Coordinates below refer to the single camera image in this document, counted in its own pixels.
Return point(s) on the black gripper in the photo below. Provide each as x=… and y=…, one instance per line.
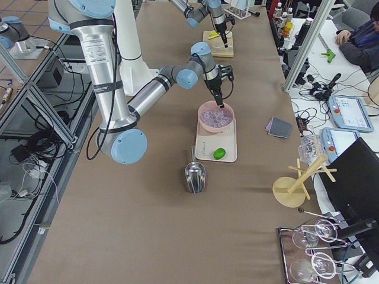
x=212, y=84
x=221, y=29

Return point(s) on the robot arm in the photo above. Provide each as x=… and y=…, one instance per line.
x=93, y=22
x=213, y=8

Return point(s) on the pile of clear ice cubes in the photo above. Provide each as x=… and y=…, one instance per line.
x=216, y=117

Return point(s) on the pink bowl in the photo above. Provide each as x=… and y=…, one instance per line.
x=212, y=105

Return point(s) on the stainless steel ice scoop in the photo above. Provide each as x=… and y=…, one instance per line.
x=195, y=174

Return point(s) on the lemon slices stack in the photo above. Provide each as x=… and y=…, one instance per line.
x=213, y=33

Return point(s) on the bamboo cutting board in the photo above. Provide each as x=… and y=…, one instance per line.
x=216, y=46

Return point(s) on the cream plastic tray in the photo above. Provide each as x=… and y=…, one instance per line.
x=207, y=143

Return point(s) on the green lime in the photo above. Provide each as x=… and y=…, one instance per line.
x=219, y=153

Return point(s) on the grey folded cloth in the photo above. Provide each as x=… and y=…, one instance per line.
x=279, y=128

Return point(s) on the black water bottle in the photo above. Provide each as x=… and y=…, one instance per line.
x=303, y=32

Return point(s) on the green clamp tool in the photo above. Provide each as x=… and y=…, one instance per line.
x=330, y=55

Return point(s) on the clear plastic container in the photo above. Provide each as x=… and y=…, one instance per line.
x=311, y=147

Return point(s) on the wooden cup rack stand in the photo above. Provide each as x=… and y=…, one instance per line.
x=291, y=192

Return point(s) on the blue teach pendant lower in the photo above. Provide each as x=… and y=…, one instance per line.
x=337, y=140

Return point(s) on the blue teach pendant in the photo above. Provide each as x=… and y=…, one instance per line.
x=349, y=113
x=337, y=140

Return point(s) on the blue teach pendant upper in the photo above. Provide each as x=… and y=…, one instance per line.
x=349, y=113

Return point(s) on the seated person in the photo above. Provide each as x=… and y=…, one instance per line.
x=360, y=46

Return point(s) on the black monitor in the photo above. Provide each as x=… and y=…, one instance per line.
x=355, y=194

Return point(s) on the wine glass upper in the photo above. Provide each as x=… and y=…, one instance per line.
x=308, y=236

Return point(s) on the wine glass rack tray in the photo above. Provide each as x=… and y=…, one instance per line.
x=291, y=253

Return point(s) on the wine glass lower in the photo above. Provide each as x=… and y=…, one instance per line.
x=319, y=267

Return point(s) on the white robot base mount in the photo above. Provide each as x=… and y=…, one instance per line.
x=134, y=72

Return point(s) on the aluminium frame post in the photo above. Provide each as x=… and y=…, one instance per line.
x=310, y=38

